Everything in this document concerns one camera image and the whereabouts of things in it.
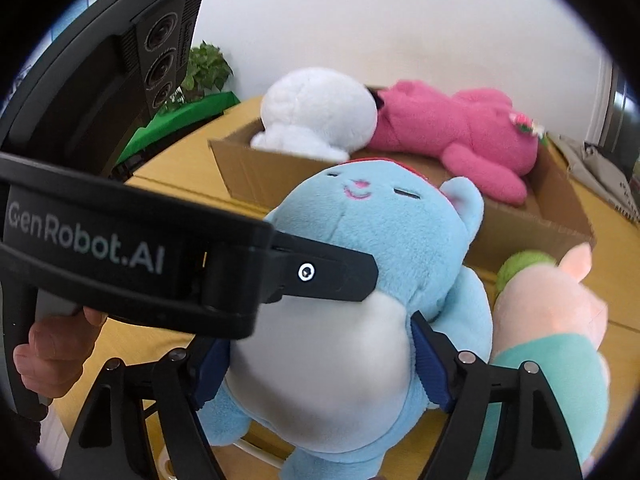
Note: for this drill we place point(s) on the pink and teal plush toy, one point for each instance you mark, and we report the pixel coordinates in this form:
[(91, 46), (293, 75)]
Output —
[(550, 305)]

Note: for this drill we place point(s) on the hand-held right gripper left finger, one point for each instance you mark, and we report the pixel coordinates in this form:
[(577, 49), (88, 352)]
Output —
[(212, 375)]

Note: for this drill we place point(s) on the green tablecloth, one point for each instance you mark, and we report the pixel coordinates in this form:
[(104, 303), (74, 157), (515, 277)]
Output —
[(185, 115)]

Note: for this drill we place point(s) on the brown cardboard box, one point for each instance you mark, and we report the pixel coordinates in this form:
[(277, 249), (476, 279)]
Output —
[(500, 235)]

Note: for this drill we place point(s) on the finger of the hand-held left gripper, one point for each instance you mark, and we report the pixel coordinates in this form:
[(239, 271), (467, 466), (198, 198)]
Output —
[(320, 272)]

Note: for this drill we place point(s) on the person's left hand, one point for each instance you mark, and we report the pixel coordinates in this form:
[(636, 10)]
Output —
[(55, 355)]

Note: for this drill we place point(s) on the white plush toy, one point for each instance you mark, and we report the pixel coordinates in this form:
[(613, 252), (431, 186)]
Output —
[(315, 105)]

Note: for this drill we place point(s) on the glass door with metal frame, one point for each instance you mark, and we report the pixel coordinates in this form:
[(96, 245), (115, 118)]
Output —
[(617, 110)]

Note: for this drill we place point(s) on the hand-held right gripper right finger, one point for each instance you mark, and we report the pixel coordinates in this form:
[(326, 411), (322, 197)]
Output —
[(430, 360)]

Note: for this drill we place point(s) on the grey cloth bag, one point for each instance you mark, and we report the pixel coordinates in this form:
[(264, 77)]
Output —
[(595, 170)]

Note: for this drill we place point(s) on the large green potted plant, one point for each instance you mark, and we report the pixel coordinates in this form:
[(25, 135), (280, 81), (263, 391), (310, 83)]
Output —
[(205, 67)]

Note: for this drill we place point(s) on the blue plush toy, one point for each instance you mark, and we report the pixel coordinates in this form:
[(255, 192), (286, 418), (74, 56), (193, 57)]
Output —
[(350, 240)]

